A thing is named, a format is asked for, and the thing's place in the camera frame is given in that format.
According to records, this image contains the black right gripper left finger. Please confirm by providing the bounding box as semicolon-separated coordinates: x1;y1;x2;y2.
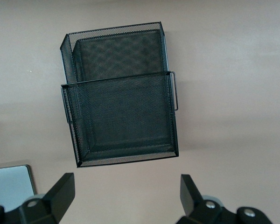
0;172;75;224

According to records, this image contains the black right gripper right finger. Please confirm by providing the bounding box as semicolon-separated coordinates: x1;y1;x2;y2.
178;174;271;224

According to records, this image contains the silver laptop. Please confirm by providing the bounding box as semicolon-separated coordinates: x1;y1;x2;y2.
0;164;36;208

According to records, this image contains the black mesh two-tier tray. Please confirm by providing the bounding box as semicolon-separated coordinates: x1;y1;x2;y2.
59;21;179;168

